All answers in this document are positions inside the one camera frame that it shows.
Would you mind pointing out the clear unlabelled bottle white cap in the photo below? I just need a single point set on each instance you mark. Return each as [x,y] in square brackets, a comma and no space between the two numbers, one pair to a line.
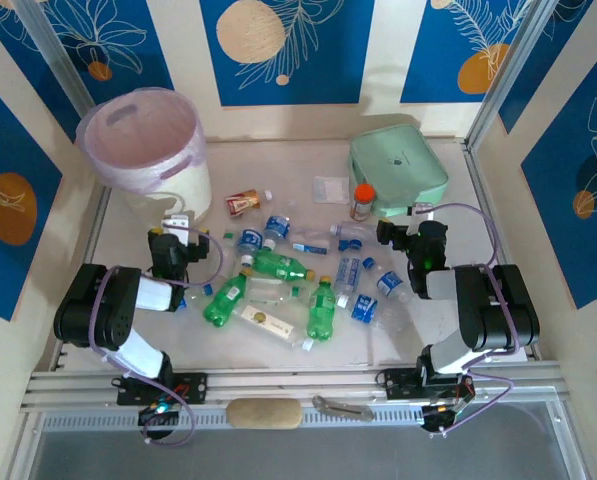
[353,229]

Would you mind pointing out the clear unlabelled bottle blue cap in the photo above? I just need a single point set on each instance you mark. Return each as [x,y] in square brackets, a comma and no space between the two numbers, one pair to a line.
[207,289]

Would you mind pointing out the tall blue label bottle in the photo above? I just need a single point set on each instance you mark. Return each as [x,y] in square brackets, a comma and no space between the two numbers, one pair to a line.
[347,272]

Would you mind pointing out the green plastic bottle yellow cap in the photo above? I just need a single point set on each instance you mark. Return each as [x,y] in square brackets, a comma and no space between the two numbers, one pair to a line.
[225,300]
[321,310]
[278,266]

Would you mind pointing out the blue label bottle white cap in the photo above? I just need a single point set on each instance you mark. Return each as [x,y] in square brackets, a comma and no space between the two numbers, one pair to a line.
[365,306]
[277,226]
[249,241]

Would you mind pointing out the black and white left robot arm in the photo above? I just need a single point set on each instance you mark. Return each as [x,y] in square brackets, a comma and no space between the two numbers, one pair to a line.
[98,310]

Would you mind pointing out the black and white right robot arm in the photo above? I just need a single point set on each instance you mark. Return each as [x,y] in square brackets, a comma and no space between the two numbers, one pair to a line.
[493,310]

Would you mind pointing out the white ribbed waste bin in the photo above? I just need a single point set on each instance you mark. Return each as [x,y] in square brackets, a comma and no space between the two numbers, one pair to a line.
[188,185]

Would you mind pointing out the purple plastic bin liner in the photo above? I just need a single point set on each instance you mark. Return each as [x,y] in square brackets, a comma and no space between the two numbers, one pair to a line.
[128,135]

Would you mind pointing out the orange lid jar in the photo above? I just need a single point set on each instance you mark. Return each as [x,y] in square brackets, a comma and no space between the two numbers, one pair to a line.
[363,205]

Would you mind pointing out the red label plastic bottle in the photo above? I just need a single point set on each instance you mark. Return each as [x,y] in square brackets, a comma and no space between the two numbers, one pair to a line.
[243,202]

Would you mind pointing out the clear face mask packet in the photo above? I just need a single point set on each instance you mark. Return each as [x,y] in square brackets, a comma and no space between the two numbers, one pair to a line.
[330,190]

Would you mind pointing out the green plastic container lid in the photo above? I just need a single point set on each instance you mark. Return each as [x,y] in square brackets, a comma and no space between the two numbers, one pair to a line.
[403,160]

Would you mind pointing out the clear flat bottle blue cap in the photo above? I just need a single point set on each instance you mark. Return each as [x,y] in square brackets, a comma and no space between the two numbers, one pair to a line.
[310,247]

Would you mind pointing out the clear bottle green cap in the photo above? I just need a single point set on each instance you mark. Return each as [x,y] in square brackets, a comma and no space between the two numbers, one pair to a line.
[270,297]

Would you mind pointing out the clear bottle white logo label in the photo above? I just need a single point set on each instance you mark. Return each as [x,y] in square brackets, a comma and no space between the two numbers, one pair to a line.
[270,322]

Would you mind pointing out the beige oblong pad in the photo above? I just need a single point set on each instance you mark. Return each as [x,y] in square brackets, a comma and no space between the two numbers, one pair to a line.
[264,414]

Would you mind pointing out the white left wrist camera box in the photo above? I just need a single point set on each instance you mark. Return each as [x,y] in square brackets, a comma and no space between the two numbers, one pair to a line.
[178,224]

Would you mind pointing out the aluminium table side rail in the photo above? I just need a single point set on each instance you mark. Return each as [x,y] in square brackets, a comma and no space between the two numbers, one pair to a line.
[94,225]
[479,175]

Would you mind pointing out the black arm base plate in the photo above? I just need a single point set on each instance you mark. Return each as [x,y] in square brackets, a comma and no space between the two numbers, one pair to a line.
[193,387]
[398,385]

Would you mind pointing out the blue floral wall poster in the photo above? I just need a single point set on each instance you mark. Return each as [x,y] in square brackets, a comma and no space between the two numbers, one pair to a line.
[438,60]
[578,225]
[33,75]
[328,60]
[568,55]
[8,250]
[128,50]

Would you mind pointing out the aluminium frame rail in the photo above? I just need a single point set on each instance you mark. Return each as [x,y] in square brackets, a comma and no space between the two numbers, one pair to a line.
[288,385]

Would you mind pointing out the flat metal bracket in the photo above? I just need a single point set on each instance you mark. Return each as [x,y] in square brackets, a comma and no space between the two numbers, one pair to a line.
[343,407]

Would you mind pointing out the aluminium frame post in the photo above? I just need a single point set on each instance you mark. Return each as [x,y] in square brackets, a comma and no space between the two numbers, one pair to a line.
[56,50]
[520,50]

